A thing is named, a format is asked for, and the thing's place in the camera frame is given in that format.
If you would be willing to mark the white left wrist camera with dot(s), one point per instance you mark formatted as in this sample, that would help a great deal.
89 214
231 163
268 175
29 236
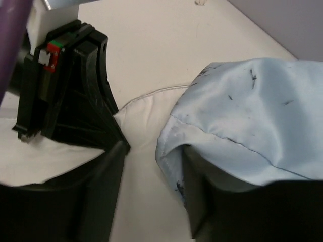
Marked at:
46 16

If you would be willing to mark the light blue pillowcase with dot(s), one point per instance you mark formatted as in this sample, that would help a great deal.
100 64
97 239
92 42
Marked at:
259 120

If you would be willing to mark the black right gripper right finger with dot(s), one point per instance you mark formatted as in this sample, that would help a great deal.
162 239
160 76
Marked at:
221 207

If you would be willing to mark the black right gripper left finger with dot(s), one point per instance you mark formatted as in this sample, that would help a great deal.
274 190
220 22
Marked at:
76 206

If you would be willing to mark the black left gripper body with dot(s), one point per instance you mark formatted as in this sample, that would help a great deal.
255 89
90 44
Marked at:
38 81

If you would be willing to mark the white pillow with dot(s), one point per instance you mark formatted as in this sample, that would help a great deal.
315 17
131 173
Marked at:
146 209

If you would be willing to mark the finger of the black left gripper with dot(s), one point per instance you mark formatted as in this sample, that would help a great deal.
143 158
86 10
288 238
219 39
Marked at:
86 104

